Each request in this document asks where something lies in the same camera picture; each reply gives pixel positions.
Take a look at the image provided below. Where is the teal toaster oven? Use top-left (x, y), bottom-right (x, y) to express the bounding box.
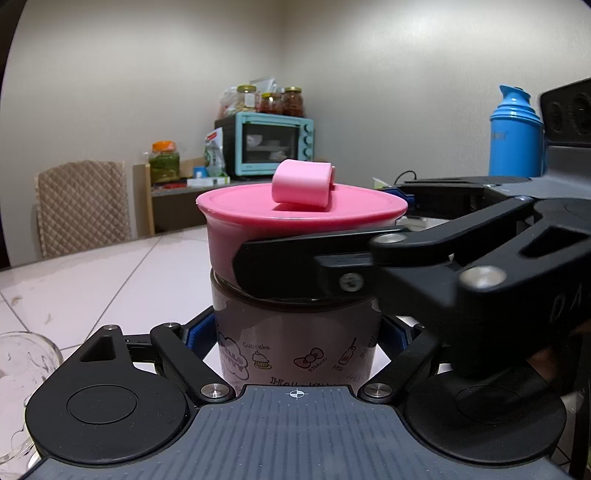
top-left (214, 112), bottom-right (315, 180)

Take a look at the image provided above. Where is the red contents jar right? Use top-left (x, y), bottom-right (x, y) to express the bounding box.
top-left (281, 86), bottom-right (305, 118)

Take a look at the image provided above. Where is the green packet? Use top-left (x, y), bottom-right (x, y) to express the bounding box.
top-left (373, 177), bottom-right (392, 190)

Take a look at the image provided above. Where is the pink patterned bottle body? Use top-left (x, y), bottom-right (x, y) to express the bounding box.
top-left (211, 272), bottom-right (380, 392)

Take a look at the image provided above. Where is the glass jar yellow lid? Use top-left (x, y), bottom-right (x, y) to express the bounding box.
top-left (235, 84), bottom-right (259, 113)

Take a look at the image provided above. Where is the red contents jar middle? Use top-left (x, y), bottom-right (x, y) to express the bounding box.
top-left (257, 92), bottom-right (283, 115)

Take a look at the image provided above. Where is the red contents jar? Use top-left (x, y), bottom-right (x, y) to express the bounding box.
top-left (281, 86), bottom-right (305, 118)
top-left (257, 92), bottom-right (283, 115)

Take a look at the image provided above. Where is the clear drinking glass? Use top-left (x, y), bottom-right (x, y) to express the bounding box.
top-left (1, 331), bottom-right (63, 475)

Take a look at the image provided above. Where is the orange lid pickle jar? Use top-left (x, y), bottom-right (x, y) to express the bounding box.
top-left (148, 140), bottom-right (180, 185)

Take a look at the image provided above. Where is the wooden side shelf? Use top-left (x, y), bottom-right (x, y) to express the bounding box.
top-left (129, 163), bottom-right (256, 238)

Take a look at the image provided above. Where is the pink bottle cap with strap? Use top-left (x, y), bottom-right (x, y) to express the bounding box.
top-left (195, 159), bottom-right (408, 285)

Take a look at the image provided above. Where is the blue thermos flask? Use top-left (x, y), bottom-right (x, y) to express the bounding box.
top-left (489, 84), bottom-right (545, 178)

